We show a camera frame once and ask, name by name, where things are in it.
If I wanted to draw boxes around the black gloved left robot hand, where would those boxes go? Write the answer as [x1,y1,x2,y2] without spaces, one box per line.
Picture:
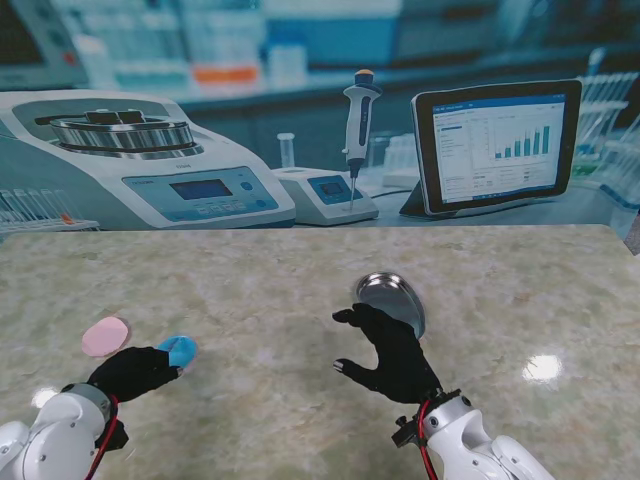
[85,345,181,404]

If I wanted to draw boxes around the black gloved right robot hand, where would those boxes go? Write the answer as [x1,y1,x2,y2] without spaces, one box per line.
[332,302,444,405]

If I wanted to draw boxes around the pink culture dish lid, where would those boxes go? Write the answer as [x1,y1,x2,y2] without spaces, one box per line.
[81,316,132,358]

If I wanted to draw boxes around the kidney-shaped steel tray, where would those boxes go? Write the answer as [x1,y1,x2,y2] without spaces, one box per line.
[353,272,427,341]

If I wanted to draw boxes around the printed laboratory backdrop banner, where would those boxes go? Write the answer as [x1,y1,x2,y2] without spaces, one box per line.
[0,0,640,236]

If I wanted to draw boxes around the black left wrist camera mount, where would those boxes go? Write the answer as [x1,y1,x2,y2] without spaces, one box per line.
[94,417,130,451]

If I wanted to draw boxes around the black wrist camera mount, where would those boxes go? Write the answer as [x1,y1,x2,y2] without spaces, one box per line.
[391,414,424,449]
[94,417,130,451]

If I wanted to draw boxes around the red left wrist cable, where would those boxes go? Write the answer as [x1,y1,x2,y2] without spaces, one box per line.
[87,394,120,480]

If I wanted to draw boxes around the red wrist cable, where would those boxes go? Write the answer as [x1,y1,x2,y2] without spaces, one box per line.
[87,394,120,480]
[417,399,435,480]

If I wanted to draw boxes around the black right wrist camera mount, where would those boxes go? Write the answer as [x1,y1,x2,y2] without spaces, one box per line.
[391,414,424,449]

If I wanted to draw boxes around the red right wrist cable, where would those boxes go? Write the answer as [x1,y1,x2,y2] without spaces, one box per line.
[417,399,435,480]

